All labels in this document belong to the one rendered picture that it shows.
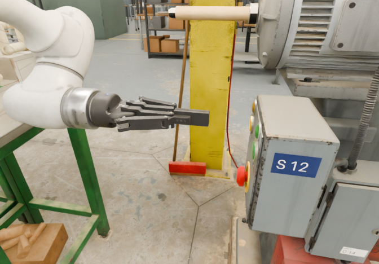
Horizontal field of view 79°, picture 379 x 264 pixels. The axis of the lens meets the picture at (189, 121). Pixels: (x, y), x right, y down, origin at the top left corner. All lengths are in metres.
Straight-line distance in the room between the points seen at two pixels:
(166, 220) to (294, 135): 1.38
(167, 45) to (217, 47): 4.21
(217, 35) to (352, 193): 1.15
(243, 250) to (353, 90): 0.85
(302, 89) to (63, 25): 0.53
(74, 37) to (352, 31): 0.56
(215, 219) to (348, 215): 1.08
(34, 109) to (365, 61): 0.69
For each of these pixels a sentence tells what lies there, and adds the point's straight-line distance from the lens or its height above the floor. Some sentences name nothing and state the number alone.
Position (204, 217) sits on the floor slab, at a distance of 1.66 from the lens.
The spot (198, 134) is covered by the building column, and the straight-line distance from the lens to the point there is 1.78.
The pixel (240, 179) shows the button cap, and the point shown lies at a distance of 0.46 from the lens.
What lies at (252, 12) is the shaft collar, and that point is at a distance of 0.61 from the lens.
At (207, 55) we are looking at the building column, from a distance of 1.55.
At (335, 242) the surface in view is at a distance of 0.76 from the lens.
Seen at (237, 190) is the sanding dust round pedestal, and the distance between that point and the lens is 1.85.
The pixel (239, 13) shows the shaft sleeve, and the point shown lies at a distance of 0.62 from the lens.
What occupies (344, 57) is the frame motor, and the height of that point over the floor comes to 1.17.
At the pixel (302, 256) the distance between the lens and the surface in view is 0.85.
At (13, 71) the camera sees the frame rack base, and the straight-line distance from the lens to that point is 1.04.
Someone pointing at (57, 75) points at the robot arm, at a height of 1.14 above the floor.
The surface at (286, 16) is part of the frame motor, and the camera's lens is 0.51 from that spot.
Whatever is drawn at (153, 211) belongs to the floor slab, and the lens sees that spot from 1.70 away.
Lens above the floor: 1.29
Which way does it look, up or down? 28 degrees down
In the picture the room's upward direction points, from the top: straight up
